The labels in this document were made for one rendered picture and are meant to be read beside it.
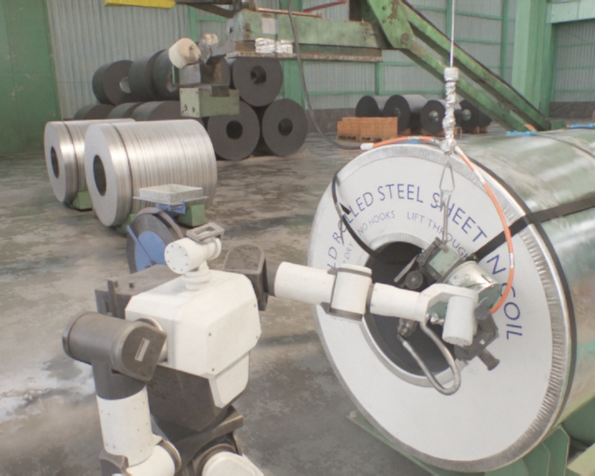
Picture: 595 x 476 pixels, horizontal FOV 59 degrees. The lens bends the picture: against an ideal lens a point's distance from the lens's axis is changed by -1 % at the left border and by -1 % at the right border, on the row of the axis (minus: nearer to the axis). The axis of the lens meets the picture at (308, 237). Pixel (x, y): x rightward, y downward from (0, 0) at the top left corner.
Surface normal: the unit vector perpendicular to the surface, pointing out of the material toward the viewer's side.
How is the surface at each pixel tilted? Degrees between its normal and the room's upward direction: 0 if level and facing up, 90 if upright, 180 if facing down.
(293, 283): 66
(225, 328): 90
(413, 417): 90
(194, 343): 85
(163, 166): 79
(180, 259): 90
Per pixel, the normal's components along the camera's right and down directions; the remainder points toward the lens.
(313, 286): -0.24, -0.17
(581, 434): -0.79, 0.17
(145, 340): 0.89, 0.09
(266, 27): 0.61, 0.18
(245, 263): -0.03, -0.80
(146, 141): 0.44, -0.51
